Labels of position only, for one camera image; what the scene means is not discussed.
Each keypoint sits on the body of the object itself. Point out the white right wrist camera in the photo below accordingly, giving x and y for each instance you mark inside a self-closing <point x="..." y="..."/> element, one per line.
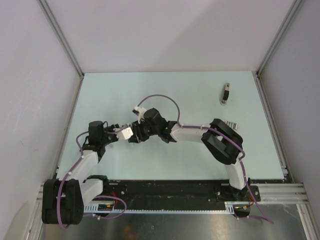
<point x="139" y="112"/>

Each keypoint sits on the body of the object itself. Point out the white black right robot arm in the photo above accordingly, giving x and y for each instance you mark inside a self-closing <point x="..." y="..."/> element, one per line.
<point x="221" y="140"/>

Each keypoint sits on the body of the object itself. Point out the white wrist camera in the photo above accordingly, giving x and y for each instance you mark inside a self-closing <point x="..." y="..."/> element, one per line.
<point x="124" y="132"/>
<point x="139" y="112"/>

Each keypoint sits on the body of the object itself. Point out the white slotted cable duct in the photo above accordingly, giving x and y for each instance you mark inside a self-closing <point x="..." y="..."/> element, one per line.
<point x="92" y="208"/>

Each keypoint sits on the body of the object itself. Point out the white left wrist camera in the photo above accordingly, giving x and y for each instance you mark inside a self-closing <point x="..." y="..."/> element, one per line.
<point x="124" y="132"/>

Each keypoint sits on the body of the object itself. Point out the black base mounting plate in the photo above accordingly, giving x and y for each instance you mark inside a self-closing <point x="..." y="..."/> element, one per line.
<point x="179" y="195"/>

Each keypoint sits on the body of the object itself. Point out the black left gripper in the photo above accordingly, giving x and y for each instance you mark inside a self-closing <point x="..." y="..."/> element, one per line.
<point x="111" y="127"/>

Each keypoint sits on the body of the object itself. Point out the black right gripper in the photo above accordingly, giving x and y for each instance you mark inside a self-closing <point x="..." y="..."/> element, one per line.
<point x="138" y="136"/>

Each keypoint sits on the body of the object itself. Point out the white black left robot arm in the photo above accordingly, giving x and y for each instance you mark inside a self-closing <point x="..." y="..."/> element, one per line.
<point x="64" y="198"/>

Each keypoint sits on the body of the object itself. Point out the red white staple box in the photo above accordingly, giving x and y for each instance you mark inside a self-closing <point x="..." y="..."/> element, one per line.
<point x="232" y="125"/>

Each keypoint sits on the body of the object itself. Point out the aluminium frame rail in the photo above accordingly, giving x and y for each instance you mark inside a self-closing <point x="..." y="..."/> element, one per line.
<point x="282" y="193"/>

